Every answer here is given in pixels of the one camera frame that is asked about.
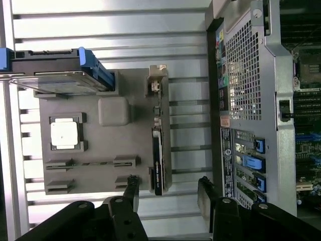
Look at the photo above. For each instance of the green motherboard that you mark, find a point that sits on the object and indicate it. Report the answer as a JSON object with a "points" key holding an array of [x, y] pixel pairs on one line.
{"points": [[308, 150]]}

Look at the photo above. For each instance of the CPU socket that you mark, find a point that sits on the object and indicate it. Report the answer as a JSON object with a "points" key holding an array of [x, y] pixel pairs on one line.
{"points": [[311, 70]]}

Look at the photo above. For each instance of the black chassis intrusion switch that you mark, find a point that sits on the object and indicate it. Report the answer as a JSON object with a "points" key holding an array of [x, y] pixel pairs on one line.
{"points": [[284, 110]]}

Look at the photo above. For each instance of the white expansion slot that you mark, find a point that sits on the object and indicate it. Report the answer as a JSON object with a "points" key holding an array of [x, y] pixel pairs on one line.
{"points": [[304, 187]]}

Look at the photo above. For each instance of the blue card retention lever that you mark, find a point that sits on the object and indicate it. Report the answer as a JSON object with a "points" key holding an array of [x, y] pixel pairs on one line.
{"points": [[253, 163]]}

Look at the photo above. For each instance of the hard disk in blue caddy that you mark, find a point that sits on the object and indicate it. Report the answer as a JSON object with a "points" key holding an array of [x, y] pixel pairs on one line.
{"points": [[50, 62]]}

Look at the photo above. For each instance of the open grey PC case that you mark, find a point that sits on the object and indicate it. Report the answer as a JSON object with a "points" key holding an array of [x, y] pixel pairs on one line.
{"points": [[276, 75]]}

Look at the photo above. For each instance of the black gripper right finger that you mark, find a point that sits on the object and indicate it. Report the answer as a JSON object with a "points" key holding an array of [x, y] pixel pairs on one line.
{"points": [[225, 221]]}

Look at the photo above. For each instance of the silver CPU chip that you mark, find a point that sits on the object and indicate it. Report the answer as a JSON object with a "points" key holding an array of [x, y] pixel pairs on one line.
{"points": [[64, 135]]}

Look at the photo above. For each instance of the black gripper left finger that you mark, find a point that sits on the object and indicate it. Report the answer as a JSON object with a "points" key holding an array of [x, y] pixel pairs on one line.
{"points": [[125, 221]]}

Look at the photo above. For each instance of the blue expansion slot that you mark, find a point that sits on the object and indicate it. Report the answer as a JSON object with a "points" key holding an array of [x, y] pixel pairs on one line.
{"points": [[308, 137]]}

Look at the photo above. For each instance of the grey parts rack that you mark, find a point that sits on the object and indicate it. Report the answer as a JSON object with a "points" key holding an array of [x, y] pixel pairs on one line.
{"points": [[105, 150]]}

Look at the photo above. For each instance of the green RAM stick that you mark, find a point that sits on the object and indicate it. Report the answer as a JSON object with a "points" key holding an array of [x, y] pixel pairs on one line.
{"points": [[100, 163]]}

